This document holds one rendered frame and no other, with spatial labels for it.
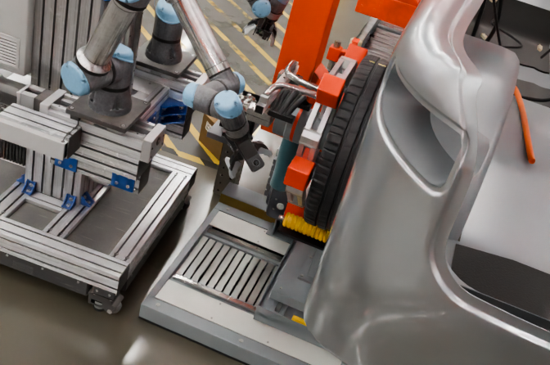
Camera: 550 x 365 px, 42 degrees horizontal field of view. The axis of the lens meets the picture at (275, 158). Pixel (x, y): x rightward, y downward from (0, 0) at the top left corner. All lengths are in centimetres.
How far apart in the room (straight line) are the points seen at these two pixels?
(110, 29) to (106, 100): 36
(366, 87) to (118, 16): 83
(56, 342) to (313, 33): 156
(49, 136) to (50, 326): 75
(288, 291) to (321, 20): 110
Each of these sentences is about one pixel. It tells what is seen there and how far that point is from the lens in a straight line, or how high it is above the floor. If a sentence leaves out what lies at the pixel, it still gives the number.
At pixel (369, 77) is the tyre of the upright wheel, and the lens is 245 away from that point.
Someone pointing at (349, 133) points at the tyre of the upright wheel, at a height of 103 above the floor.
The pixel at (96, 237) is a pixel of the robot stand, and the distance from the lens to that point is 296.
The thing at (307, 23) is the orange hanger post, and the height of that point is 107.
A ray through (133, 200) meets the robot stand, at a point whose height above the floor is 21.
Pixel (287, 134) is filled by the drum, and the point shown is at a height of 83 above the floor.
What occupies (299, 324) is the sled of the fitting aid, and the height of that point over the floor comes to 16.
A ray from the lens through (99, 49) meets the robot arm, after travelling 231.
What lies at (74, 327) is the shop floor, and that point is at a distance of 290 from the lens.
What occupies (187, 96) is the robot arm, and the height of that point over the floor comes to 111.
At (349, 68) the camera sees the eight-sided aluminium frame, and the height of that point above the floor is 112.
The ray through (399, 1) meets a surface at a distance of 493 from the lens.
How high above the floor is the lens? 213
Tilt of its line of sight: 32 degrees down
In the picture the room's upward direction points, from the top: 16 degrees clockwise
